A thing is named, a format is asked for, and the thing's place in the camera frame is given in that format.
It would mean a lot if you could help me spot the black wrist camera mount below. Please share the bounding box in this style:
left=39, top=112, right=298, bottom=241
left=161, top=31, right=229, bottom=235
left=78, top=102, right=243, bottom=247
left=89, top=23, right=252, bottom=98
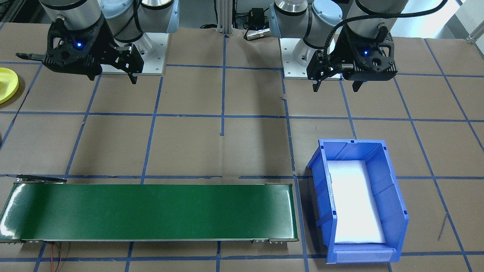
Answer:
left=335, top=23, right=398, bottom=82
left=42, top=17, right=103, bottom=80

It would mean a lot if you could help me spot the black power adapter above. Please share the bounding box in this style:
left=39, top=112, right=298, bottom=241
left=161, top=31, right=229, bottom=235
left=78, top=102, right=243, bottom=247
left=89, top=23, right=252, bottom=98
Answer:
left=248, top=8, right=268, bottom=25

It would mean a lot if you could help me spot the white foam pad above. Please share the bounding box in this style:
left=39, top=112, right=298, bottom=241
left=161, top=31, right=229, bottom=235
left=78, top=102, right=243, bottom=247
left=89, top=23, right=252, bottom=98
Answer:
left=326, top=160, right=387, bottom=244

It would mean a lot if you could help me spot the blue plastic storage bin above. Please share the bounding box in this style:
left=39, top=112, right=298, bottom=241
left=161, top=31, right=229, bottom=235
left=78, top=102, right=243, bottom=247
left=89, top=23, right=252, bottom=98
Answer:
left=307, top=138, right=410, bottom=264

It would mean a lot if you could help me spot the yellow plate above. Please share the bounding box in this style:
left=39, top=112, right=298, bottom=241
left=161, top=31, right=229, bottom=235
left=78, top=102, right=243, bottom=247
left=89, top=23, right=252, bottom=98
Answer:
left=0, top=67, right=19, bottom=104

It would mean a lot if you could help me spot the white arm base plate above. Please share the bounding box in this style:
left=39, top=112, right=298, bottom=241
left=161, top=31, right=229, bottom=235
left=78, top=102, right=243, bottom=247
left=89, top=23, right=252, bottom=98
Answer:
left=99, top=32, right=169, bottom=75
left=281, top=38, right=344, bottom=80

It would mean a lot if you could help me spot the silver cylindrical connector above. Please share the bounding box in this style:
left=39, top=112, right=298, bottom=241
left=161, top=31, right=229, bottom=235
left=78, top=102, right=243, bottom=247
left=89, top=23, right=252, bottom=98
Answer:
left=244, top=28, right=273, bottom=40

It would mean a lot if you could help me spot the aluminium profile post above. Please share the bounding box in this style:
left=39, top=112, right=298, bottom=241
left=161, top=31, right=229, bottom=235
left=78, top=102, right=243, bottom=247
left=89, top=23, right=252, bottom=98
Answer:
left=215, top=0, right=236, bottom=35

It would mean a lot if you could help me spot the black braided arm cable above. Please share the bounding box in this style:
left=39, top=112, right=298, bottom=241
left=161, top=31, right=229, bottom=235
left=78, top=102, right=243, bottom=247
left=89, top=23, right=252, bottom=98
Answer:
left=323, top=0, right=448, bottom=70

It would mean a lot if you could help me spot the thin red wire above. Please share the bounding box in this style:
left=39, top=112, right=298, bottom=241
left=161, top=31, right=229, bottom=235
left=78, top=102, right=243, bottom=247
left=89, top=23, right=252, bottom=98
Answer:
left=50, top=242, right=63, bottom=272

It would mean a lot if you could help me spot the green conveyor belt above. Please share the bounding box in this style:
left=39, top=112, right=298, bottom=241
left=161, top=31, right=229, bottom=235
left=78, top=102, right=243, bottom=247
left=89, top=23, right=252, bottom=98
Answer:
left=0, top=175, right=299, bottom=244

